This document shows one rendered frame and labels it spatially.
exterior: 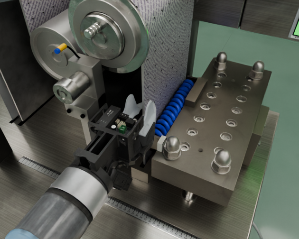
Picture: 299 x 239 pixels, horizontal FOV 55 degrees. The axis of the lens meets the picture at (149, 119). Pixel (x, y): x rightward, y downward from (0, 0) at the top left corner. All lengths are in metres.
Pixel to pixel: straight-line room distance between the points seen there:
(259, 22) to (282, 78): 2.00
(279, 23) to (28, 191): 0.68
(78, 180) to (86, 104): 0.17
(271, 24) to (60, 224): 0.60
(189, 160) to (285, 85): 2.13
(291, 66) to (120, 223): 2.47
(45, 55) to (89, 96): 0.13
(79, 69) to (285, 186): 1.60
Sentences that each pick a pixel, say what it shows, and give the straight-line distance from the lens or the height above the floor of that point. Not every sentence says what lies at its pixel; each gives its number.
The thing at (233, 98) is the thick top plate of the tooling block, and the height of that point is 1.03.
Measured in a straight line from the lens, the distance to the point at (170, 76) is 0.63.
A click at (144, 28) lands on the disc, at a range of 0.44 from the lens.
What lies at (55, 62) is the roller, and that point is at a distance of 0.59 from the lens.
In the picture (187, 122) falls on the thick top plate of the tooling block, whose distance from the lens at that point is 0.63.
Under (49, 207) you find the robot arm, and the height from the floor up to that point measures 1.15.
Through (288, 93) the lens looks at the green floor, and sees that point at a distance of 2.57.
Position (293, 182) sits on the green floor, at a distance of 1.95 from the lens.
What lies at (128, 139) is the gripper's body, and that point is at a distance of 0.42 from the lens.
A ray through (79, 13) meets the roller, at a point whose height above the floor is 1.28.
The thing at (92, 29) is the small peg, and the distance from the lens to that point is 0.44.
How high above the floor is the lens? 1.47
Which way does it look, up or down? 45 degrees down
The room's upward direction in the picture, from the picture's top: straight up
